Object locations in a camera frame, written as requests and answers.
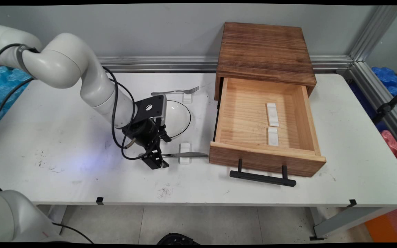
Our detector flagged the black velcro cable strap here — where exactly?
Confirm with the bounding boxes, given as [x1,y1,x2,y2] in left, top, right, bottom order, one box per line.
[16,44,40,69]

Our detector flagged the black round floor object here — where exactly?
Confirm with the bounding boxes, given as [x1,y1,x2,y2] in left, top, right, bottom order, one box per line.
[157,233,201,245]

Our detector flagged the aluminium side frame rail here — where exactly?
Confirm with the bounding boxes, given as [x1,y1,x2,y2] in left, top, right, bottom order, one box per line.
[347,61,397,157]

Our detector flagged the upright aluminium frame post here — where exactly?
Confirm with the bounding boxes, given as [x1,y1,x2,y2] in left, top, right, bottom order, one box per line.
[349,5,397,63]

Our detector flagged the black stand pole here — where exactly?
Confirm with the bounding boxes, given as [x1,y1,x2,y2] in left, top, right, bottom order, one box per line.
[371,83,397,124]

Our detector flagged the white plate with black rim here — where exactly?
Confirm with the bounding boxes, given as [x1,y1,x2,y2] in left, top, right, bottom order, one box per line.
[161,100,191,140]

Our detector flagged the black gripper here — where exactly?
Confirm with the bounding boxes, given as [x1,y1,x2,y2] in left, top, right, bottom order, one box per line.
[122,118,172,170]

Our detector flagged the blue foam padding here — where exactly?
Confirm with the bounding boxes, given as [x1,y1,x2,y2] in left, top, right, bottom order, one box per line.
[371,66,397,116]
[0,65,35,128]

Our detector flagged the horizontal aluminium frame rail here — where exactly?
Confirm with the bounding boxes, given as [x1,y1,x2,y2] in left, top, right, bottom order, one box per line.
[97,55,354,73]

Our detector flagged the pink foam piece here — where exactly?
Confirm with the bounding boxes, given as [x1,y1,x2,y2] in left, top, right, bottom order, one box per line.
[381,130,397,158]

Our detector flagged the dark wooden cabinet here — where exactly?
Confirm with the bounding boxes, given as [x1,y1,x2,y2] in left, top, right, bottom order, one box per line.
[214,22,317,101]

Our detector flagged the silver table knife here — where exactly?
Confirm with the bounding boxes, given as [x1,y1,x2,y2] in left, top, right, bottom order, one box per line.
[139,152,209,158]

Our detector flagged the silver fork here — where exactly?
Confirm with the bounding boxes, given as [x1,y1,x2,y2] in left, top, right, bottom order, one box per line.
[151,86,200,96]

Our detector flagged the grey table leg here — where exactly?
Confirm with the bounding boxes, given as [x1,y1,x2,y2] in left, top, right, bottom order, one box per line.
[309,206,397,240]
[47,205,68,235]

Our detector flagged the black drawer handle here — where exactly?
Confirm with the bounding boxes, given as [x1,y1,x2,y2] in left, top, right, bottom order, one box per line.
[230,159,297,187]

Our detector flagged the light wooden drawer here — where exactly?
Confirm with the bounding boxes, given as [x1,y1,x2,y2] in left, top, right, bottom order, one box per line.
[209,77,326,178]

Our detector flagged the orange box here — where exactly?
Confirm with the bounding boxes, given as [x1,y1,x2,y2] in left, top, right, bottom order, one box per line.
[364,207,397,242]

